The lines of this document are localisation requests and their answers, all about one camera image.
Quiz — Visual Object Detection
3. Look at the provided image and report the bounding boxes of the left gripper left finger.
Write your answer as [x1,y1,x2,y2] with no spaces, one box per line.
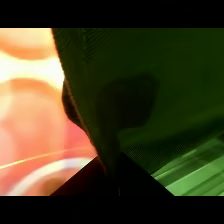
[50,156,118,197]

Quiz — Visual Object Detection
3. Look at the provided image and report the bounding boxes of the dark green garment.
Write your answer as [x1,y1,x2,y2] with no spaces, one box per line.
[51,28,224,177]

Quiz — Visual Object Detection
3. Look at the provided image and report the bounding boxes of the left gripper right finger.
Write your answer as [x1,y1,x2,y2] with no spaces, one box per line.
[117,151,172,197]

